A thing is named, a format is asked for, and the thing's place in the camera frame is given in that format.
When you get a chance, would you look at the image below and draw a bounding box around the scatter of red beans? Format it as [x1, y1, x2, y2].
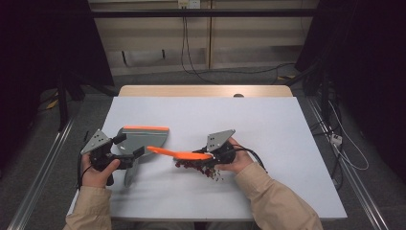
[174, 159, 224, 182]

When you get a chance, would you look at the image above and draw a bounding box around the left hand-held gripper black cable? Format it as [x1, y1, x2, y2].
[76, 152, 94, 191]

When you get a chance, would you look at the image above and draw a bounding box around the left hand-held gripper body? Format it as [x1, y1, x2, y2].
[79, 128, 135, 187]

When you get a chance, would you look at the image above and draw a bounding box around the black metal stand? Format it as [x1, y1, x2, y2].
[56, 75, 70, 132]
[320, 73, 331, 124]

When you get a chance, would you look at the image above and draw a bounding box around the orange brush with grey bristles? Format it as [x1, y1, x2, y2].
[147, 146, 221, 171]

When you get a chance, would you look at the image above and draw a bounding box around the grey dustpan with orange edge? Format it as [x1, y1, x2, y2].
[114, 125, 170, 189]

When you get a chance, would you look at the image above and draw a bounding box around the hand-held gripper black cable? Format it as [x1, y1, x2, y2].
[76, 152, 94, 191]
[234, 144, 268, 174]

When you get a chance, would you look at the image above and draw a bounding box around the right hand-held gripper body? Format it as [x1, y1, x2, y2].
[194, 128, 238, 167]

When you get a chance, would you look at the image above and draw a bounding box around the black curtain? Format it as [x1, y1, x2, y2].
[295, 0, 406, 183]
[0, 0, 115, 171]

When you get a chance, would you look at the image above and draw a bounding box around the white floor cable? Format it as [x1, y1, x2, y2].
[328, 100, 371, 172]

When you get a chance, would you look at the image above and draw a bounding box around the black hanging cable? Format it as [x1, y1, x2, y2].
[180, 16, 221, 85]
[185, 16, 296, 77]

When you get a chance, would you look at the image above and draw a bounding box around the person's right hand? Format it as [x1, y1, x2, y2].
[219, 137, 255, 175]

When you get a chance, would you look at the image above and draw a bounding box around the wooden table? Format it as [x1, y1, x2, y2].
[118, 84, 294, 99]

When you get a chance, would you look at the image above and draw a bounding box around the metal floor rail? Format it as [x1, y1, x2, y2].
[305, 97, 391, 230]
[7, 118, 76, 230]

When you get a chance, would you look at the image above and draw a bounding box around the right hand-held gripper black cable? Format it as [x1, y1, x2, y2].
[234, 144, 268, 174]

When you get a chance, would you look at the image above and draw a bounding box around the black horizontal bar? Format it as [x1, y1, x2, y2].
[90, 9, 320, 18]

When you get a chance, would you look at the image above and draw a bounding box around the white table mat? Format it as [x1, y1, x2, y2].
[66, 96, 349, 222]

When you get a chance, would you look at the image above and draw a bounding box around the white power adapter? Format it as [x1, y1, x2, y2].
[329, 133, 344, 147]

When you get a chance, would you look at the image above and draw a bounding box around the white wall socket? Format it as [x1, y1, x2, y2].
[177, 0, 201, 10]

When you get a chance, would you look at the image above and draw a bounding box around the person's left hand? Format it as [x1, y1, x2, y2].
[80, 152, 122, 189]

